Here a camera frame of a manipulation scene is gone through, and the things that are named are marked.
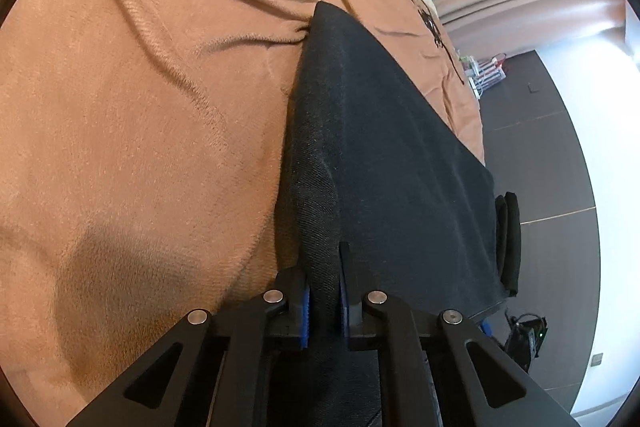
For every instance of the pink curtain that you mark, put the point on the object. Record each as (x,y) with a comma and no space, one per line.
(525,2)

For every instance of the black pants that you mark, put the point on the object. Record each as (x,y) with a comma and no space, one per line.
(390,167)

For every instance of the wall socket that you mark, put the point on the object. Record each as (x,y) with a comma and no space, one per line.
(597,359)

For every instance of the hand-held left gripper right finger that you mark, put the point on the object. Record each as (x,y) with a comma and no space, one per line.
(344,317)

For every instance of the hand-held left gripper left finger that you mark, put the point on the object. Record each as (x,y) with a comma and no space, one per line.
(304,319)

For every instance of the folded black clothes stack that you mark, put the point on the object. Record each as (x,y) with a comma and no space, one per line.
(510,247)

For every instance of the orange blanket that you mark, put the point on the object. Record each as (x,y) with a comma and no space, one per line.
(150,107)

